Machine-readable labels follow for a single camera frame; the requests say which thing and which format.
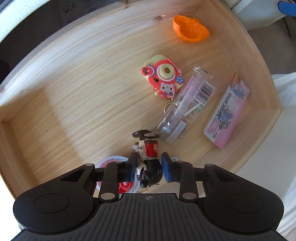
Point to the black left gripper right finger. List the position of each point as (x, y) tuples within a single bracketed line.
[(211, 176)]

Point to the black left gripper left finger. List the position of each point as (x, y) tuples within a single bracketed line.
[(89, 183)]

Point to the black white figurine toy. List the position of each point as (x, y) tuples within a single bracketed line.
[(149, 168)]

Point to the pink Volcano packet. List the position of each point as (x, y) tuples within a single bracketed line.
[(225, 117)]

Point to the clear plastic packet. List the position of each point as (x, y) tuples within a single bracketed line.
[(186, 107)]

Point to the wooden drawer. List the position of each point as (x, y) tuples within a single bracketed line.
[(80, 95)]

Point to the orange plastic pumpkin half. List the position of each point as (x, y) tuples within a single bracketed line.
[(189, 29)]

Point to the blue gripper pad top right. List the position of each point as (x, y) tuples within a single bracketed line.
[(287, 8)]

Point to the red camera keychain toy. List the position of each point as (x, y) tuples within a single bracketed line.
[(163, 75)]

